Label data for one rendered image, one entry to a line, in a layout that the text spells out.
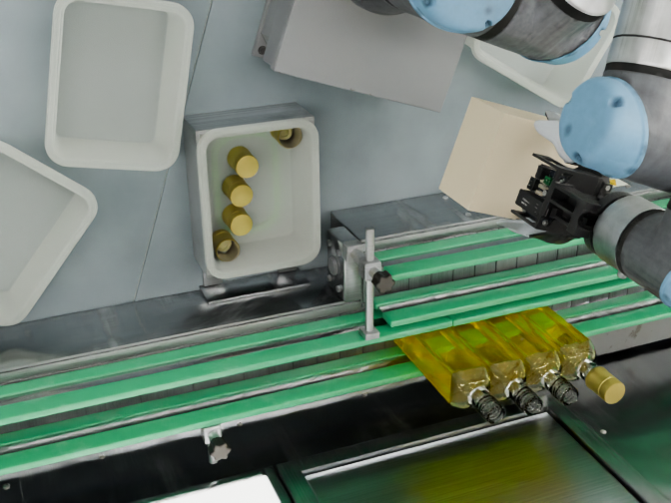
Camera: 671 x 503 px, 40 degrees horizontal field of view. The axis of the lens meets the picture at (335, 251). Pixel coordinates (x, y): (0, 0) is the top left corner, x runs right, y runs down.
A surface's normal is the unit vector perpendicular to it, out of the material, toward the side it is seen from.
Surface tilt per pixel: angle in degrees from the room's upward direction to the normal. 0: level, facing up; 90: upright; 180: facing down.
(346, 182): 0
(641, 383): 89
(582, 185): 0
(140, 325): 90
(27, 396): 90
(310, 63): 1
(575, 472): 90
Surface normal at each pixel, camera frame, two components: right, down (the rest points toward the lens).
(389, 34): 0.37, 0.40
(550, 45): 0.10, 0.91
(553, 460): -0.01, -0.90
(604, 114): -0.86, -0.17
